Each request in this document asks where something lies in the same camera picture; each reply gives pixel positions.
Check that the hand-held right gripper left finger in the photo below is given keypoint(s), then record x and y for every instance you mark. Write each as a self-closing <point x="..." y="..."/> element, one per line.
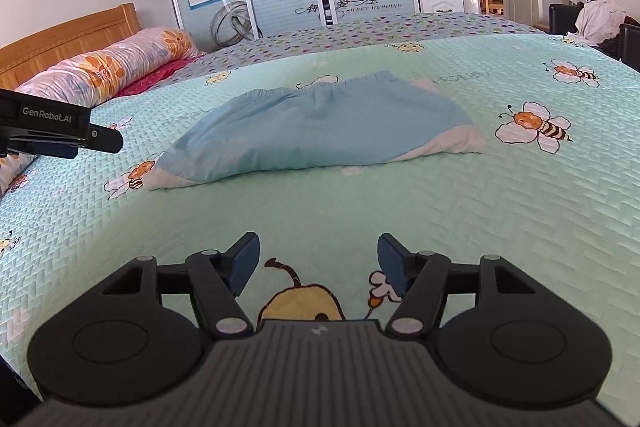
<point x="245" y="264"/>

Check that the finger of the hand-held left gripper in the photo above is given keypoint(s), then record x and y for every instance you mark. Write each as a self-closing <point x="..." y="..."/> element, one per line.
<point x="105" y="141"/>
<point x="45" y="150"/>

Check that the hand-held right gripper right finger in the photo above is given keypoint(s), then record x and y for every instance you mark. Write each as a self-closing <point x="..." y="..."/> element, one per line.
<point x="392" y="264"/>

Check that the light blue shorts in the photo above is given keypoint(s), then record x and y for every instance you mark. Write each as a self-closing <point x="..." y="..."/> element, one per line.
<point x="320" y="127"/>

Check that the white clothes heap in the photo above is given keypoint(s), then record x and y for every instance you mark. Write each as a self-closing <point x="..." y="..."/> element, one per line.
<point x="600" y="19"/>

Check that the orange floral bolster pillow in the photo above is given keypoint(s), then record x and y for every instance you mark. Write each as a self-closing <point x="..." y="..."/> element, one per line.
<point x="100" y="72"/>

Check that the wooden headboard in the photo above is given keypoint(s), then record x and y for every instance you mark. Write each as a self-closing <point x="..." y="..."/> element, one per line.
<point x="65" y="37"/>

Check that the bee print quilted bedspread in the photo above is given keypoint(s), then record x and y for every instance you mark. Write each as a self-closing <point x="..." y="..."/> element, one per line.
<point x="450" y="207"/>

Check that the red pillow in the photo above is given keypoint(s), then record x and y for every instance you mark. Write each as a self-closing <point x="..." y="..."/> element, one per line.
<point x="160" y="74"/>

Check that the grey hoops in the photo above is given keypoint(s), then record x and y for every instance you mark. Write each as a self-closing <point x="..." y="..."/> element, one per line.
<point x="240" y="24"/>

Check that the purple heart print bedsheet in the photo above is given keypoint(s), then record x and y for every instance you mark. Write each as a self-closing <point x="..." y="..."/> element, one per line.
<point x="325" y="37"/>

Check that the black armchair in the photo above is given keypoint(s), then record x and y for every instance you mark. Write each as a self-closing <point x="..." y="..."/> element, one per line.
<point x="560" y="19"/>

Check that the dark garment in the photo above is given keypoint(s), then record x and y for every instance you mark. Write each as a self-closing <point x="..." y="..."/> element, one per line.
<point x="610" y="43"/>

